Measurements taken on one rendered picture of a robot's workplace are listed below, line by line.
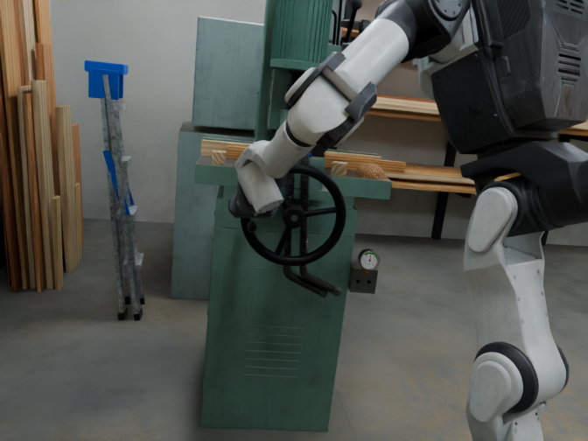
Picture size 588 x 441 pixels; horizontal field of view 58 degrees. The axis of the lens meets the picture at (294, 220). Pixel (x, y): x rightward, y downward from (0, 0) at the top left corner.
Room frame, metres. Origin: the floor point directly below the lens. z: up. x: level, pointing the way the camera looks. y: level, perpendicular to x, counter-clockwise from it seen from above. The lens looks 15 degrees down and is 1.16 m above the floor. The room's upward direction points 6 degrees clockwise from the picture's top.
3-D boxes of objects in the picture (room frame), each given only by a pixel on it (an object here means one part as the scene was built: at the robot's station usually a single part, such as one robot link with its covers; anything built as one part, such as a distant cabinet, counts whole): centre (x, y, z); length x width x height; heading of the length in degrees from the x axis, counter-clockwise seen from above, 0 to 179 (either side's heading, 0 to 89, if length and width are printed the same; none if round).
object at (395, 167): (1.74, -0.06, 0.92); 0.59 x 0.02 x 0.04; 96
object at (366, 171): (1.68, -0.23, 0.92); 0.14 x 0.09 x 0.04; 6
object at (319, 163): (1.54, 0.01, 0.91); 0.15 x 0.14 x 0.09; 96
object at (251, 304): (1.85, 0.06, 0.35); 0.58 x 0.45 x 0.71; 6
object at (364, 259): (1.55, -0.24, 0.65); 0.06 x 0.04 x 0.08; 96
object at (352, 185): (1.63, 0.02, 0.87); 0.61 x 0.30 x 0.06; 96
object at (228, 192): (1.67, 0.03, 0.82); 0.40 x 0.21 x 0.04; 96
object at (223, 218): (1.85, 0.05, 0.76); 0.57 x 0.45 x 0.09; 6
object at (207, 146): (1.75, 0.03, 0.92); 0.60 x 0.02 x 0.05; 96
